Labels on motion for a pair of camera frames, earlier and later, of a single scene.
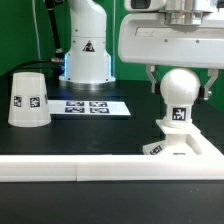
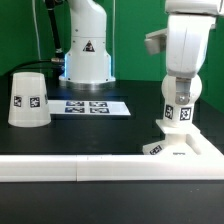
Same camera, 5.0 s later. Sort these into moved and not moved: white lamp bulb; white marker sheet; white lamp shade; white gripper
Moved: white gripper
Not moved: white marker sheet; white lamp bulb; white lamp shade
